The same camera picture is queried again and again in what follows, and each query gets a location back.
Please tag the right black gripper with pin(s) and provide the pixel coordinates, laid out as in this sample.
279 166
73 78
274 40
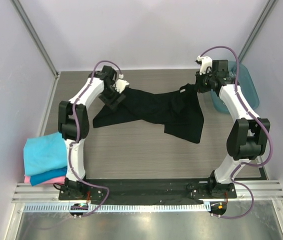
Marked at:
200 83

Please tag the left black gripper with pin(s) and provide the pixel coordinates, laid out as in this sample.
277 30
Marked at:
113 103

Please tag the black t shirt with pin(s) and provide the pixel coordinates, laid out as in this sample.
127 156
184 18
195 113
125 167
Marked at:
179 111

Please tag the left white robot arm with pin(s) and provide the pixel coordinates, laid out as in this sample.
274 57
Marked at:
73 125

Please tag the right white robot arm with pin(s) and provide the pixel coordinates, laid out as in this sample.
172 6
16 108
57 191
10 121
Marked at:
247 139

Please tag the teal plastic bin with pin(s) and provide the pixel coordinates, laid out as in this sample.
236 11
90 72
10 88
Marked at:
247 88

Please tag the light blue folded shirt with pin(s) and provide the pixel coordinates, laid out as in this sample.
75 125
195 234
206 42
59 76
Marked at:
44 153

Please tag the dark blue folded shirt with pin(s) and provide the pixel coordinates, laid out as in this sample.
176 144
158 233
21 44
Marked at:
38 178

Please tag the pink folded shirt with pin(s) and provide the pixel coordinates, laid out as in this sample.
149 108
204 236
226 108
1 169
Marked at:
59 180

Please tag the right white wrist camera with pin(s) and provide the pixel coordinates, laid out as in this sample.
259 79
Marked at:
205 63

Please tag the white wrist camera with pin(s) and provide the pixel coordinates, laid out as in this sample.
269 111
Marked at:
120 84
205 63

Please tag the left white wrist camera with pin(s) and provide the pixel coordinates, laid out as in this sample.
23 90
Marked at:
120 84

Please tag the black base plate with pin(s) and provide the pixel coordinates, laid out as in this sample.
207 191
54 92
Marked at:
146 192

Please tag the right frame post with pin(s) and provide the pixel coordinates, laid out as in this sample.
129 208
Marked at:
261 20

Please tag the frame post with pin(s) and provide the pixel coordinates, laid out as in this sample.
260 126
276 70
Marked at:
34 36
261 20

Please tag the slotted cable duct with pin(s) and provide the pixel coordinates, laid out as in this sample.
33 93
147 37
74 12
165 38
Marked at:
81 208

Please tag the left frame post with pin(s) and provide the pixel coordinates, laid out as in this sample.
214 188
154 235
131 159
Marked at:
34 36

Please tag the aluminium extrusion rail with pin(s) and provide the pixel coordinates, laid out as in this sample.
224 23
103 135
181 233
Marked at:
46 193

